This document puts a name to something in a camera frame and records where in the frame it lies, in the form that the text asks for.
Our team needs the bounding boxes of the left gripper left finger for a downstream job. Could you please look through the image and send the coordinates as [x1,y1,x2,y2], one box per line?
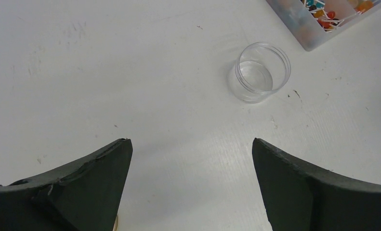
[0,139,133,231]

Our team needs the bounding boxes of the wooden jar lid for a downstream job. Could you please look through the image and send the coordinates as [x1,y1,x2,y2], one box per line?
[113,216,118,231]

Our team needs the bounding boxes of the compartmented candy tray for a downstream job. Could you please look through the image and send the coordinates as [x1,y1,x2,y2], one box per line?
[266,0,381,51]

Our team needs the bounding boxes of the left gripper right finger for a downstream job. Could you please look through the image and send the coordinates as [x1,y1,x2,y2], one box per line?
[252,138,381,231]

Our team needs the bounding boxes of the clear plastic jar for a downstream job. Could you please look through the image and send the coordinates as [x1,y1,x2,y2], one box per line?
[227,42,291,104]

